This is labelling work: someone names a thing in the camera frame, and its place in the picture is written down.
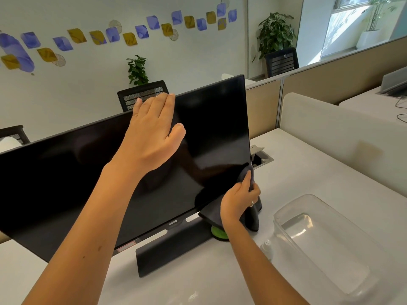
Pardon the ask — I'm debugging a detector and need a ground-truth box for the person's left hand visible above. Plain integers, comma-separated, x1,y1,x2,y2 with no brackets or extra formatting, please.
105,93,187,180

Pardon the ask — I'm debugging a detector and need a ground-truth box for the person's right hand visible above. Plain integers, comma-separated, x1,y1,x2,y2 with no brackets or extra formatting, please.
219,170,262,232

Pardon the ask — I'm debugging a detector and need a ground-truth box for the dark grey cleaning cloth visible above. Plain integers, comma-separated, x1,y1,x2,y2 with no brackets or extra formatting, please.
198,164,262,233

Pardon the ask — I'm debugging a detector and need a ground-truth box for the black computer monitor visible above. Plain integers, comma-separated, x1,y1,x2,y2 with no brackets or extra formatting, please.
0,74,263,279

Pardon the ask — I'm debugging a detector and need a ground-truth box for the person's left forearm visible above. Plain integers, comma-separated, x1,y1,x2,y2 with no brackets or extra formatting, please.
22,162,144,305

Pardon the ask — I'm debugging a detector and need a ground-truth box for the person's right forearm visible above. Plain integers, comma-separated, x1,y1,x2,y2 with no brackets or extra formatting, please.
221,216,311,305

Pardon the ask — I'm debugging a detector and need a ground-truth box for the black mesh office chair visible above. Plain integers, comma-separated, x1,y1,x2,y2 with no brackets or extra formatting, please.
0,125,32,145
265,47,300,78
117,80,170,112

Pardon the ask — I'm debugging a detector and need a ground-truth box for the small green potted plant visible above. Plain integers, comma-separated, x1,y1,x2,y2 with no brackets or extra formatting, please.
126,55,149,86

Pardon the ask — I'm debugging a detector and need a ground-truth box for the green round pad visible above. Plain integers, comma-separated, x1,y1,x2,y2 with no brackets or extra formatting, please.
210,226,230,241

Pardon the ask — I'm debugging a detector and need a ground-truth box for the small clear spray bottle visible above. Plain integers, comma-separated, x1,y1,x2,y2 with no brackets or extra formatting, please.
259,239,274,261

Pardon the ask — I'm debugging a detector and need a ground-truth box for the row of blue yellow decals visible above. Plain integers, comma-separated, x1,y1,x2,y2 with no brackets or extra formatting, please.
0,0,238,76

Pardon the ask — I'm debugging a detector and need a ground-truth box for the white desk divider panel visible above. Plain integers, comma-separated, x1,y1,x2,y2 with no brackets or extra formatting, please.
279,92,407,185

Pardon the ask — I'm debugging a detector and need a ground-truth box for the clear plastic container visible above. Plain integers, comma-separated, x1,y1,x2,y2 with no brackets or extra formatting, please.
272,194,407,305

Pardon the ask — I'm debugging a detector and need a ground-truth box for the large green potted plant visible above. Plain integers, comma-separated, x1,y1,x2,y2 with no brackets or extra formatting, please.
252,12,297,63

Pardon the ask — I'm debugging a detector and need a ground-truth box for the beige office partition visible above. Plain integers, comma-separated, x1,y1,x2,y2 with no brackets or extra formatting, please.
245,36,407,139

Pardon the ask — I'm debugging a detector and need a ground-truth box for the grey laptop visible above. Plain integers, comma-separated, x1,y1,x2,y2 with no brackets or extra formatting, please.
379,66,407,94

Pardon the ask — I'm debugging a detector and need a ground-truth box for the window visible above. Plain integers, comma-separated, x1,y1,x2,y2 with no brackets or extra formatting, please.
321,0,407,59

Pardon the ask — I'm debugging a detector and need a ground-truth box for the tall plant in white pot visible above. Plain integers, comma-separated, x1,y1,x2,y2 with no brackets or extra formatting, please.
356,0,399,50

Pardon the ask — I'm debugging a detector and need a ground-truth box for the grey desk cable box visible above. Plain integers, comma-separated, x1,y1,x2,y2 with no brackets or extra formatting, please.
250,144,275,170

